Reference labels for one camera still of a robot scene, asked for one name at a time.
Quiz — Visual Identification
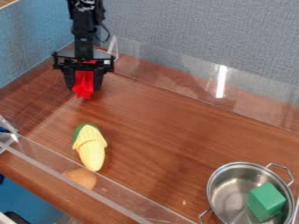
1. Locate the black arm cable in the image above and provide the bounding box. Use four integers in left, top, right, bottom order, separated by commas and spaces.
95, 23, 111, 43

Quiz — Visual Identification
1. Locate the yellow toy corn cob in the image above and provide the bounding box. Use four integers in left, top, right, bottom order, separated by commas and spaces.
72, 123, 108, 172

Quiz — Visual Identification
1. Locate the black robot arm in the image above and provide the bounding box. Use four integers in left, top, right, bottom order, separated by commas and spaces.
51, 0, 116, 98

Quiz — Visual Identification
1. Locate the green toy cube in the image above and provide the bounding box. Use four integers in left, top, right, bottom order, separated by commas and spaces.
247, 182, 286, 222

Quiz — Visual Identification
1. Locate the clear acrylic barrier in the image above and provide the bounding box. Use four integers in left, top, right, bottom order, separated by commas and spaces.
116, 36, 299, 134
0, 115, 196, 224

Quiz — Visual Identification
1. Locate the clear acrylic corner bracket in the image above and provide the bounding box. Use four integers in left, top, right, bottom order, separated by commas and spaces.
95, 36, 119, 61

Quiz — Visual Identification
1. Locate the clear acrylic back barrier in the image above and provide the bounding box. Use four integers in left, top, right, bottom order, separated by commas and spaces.
116, 36, 299, 134

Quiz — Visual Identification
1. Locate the clear acrylic front barrier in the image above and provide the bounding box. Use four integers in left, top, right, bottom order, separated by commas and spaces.
0, 115, 196, 224

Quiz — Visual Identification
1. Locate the red star-shaped toy block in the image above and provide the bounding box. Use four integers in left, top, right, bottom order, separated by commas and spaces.
72, 70, 95, 99

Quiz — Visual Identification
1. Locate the silver metal pot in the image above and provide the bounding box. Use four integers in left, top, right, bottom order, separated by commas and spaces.
199, 162, 295, 224

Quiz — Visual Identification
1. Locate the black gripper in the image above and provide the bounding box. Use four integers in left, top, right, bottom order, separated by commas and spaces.
51, 49, 116, 91

